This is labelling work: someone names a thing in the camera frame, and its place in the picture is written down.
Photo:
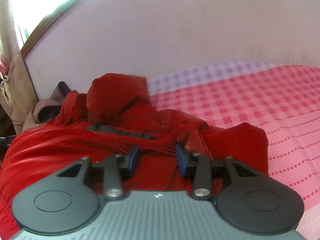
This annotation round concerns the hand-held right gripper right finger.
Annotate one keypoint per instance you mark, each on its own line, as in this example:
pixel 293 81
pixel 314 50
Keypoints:
pixel 181 160

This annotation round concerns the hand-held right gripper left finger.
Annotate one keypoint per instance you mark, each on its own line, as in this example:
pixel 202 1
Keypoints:
pixel 133 162

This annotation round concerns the red puffer jacket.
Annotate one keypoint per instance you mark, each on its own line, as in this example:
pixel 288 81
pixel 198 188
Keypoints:
pixel 82 142

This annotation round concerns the pink checkered bed sheet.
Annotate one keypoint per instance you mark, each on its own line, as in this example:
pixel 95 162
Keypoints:
pixel 250 105

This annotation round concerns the brown cloth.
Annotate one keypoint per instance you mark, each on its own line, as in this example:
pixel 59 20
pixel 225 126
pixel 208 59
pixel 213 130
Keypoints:
pixel 48 105

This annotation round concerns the beige floral curtain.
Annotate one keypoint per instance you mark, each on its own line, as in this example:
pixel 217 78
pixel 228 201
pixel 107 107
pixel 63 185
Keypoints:
pixel 11 75

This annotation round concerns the wooden window frame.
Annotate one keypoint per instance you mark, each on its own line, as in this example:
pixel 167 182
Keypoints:
pixel 41 26

